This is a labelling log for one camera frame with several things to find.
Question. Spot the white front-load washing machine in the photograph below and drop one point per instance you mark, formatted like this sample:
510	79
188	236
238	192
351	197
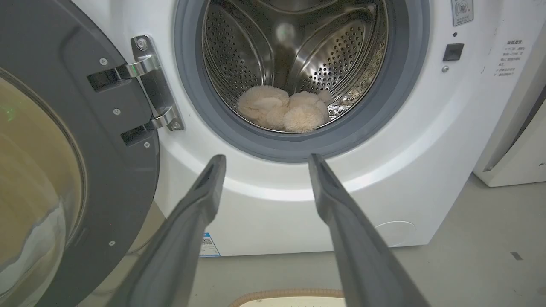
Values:
409	140

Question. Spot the grey warning label sticker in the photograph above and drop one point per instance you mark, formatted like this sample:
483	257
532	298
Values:
462	11

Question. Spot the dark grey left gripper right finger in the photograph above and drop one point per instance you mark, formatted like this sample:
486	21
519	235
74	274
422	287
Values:
358	247

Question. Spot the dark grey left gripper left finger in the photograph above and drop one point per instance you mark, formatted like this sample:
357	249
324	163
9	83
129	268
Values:
179	243

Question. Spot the cream plush toy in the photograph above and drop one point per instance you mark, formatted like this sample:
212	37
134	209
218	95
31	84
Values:
283	108

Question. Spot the black door latch socket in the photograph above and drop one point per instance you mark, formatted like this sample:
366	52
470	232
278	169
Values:
453	52

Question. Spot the woven laundry basket rim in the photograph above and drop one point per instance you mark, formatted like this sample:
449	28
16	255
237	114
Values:
288	298

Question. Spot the blue white energy sticker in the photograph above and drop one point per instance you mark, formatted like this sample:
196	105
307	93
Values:
208	244

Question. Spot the white appliance cabinet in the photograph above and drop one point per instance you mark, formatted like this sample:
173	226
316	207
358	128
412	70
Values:
518	140

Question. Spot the chrome door hinge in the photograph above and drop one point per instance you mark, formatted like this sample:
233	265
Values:
154	81

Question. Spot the grey round washing machine door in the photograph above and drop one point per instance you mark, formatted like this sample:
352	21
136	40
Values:
64	162

